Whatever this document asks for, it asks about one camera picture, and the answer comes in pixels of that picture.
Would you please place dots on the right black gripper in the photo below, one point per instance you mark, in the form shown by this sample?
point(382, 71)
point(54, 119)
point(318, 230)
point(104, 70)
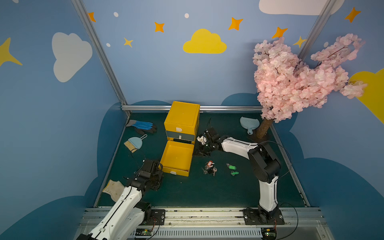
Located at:
point(204, 147)

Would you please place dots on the black key bunch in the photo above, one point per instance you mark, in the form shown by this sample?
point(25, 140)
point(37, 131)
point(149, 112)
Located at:
point(212, 171)

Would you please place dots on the yellow bottom drawer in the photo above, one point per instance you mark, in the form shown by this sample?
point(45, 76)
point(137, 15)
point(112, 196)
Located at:
point(177, 158)

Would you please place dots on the yellow drawer cabinet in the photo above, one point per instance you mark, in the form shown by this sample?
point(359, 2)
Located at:
point(183, 117)

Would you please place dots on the dark teal drawer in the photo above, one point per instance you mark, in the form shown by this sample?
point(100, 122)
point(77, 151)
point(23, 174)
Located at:
point(180, 136)

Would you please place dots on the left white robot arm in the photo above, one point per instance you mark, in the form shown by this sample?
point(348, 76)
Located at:
point(129, 211)

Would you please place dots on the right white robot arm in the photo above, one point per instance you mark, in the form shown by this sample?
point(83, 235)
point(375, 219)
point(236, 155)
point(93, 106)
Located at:
point(265, 163)

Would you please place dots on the small blue hand brush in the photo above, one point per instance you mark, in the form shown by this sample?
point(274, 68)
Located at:
point(135, 143)

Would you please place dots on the beige cloth glove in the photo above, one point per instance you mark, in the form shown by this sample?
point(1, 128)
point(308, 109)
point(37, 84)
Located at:
point(114, 189)

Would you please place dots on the light blue dustpan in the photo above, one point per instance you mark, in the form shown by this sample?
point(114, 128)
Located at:
point(249, 124)

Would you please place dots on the blue black work glove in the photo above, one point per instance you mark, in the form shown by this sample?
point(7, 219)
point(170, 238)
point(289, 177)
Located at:
point(142, 127)

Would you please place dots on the pink cherry blossom tree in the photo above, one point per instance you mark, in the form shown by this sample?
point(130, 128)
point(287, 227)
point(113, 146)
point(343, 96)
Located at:
point(287, 85)

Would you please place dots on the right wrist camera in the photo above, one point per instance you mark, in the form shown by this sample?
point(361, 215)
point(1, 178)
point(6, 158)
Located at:
point(209, 136)

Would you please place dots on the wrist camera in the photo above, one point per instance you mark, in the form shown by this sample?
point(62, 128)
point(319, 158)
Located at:
point(209, 136)
point(148, 166)

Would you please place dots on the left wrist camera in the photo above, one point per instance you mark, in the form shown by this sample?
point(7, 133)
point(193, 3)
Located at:
point(148, 166)

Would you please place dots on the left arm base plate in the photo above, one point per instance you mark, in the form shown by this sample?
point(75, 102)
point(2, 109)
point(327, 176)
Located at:
point(154, 217)

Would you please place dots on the aluminium rail base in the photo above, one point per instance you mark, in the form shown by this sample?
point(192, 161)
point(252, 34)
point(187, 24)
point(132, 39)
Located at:
point(221, 223)

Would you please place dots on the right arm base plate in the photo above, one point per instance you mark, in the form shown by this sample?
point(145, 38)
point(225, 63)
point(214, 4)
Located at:
point(262, 217)

